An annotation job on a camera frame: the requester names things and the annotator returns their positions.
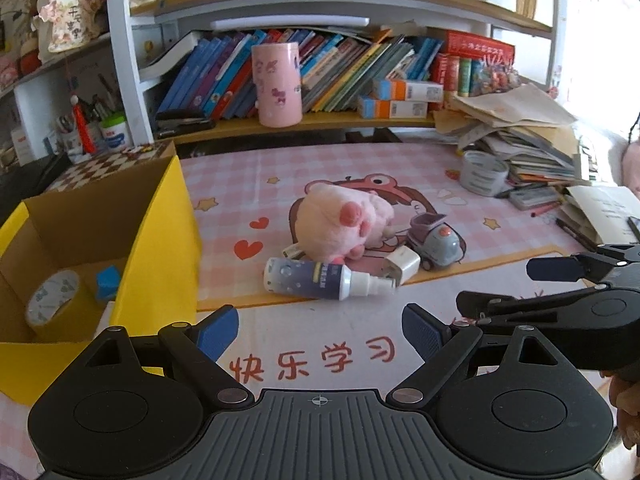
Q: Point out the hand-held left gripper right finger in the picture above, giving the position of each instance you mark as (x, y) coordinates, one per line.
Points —
(417, 330)

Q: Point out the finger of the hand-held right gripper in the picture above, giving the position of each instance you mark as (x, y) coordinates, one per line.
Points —
(550, 269)
(500, 306)

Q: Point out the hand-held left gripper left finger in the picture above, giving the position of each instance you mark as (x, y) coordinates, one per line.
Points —
(220, 330)

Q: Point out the white charger cube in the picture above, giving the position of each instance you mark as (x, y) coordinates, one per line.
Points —
(402, 262)

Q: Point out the grey toy car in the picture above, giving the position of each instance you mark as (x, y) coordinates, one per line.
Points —
(435, 245)

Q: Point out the dark spray bottle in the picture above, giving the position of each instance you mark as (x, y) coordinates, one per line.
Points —
(310, 277)

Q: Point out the yellow cardboard box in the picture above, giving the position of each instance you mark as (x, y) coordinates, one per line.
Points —
(165, 240)

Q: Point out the small white plastic piece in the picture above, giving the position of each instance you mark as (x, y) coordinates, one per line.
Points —
(292, 251)

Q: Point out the blue packet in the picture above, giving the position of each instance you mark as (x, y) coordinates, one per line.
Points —
(107, 282)

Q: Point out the pink plush toy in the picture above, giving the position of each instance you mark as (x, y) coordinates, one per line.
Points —
(340, 220)

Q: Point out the yellow tape roll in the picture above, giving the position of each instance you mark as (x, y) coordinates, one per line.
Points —
(50, 292)

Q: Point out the person's right hand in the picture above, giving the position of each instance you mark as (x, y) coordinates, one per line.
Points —
(630, 410)

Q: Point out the black pen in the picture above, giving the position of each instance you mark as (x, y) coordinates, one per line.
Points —
(575, 232)

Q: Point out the red pen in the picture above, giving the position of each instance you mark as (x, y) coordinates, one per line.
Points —
(545, 208)

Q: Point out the grey pencil case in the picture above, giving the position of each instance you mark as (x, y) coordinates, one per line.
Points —
(532, 199)

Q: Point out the white printed paper sheet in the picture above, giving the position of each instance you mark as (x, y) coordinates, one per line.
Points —
(610, 210)

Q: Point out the grey tape roll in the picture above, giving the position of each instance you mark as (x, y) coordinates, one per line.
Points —
(475, 177)

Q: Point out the pink garment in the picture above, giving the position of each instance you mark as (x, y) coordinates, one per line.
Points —
(631, 170)

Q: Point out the pile of papers and books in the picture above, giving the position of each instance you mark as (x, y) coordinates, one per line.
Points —
(510, 125)

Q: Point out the checkered board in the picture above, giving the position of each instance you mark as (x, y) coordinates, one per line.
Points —
(110, 165)

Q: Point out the black stapler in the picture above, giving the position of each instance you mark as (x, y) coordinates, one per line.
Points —
(182, 125)

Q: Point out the red thick dictionary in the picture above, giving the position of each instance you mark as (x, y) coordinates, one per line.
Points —
(447, 72)

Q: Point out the white jar green lid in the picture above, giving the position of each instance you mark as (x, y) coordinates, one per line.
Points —
(114, 135)

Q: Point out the orange white carton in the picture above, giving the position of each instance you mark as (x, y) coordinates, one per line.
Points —
(392, 108)
(407, 91)

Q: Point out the red flat book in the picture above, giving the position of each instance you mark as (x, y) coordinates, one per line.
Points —
(480, 47)

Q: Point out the red tassel ornament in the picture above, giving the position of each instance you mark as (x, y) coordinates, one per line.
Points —
(84, 130)

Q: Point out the white pen cup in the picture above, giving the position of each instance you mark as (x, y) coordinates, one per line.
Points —
(67, 140)

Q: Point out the pink printed tumbler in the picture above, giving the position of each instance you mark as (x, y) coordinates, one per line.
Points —
(275, 85)

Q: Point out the row of leaning books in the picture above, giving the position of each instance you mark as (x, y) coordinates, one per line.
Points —
(345, 70)

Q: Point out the white thick book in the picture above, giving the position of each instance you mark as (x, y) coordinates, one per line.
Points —
(167, 55)

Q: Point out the white bookshelf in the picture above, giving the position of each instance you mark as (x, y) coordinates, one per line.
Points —
(122, 60)

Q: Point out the white side shelf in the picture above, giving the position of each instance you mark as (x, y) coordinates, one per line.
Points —
(30, 85)

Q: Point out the white light bar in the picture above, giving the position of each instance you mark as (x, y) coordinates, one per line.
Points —
(290, 23)

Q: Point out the cream plush doll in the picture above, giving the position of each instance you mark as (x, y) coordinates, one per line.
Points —
(62, 15)

